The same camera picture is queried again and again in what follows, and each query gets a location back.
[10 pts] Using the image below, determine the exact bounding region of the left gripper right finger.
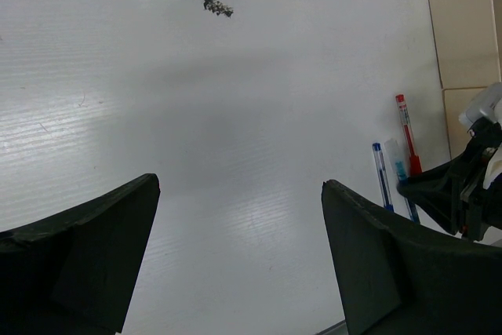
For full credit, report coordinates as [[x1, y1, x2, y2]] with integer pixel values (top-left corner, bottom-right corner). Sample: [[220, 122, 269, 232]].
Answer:
[[322, 180, 501, 334]]

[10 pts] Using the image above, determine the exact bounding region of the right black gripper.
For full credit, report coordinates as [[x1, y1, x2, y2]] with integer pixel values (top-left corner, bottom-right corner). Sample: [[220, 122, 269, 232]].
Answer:
[[398, 122, 501, 239]]

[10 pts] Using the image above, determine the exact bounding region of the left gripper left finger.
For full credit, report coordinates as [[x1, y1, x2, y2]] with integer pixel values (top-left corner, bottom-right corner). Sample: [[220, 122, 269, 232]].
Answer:
[[1, 173, 160, 334]]

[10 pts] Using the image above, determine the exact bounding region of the red gel pen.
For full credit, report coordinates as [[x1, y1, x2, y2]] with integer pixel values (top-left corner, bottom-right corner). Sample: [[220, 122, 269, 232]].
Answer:
[[395, 94, 422, 176]]

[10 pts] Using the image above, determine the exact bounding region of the cyan clear pen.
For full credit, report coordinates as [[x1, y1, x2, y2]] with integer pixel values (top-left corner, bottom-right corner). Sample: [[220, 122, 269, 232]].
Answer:
[[384, 139, 420, 224]]

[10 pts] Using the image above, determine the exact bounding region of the dark blue gel pen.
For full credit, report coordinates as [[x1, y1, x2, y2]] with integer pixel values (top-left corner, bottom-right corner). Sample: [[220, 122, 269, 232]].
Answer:
[[372, 143, 394, 212]]

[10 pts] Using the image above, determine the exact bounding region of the beige divided organizer tray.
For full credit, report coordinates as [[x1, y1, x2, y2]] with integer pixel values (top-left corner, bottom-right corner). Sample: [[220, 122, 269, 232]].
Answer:
[[428, 0, 501, 157]]

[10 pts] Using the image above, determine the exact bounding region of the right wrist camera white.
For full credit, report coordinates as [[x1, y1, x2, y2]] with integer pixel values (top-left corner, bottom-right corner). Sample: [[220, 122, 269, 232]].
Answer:
[[459, 82, 501, 129]]

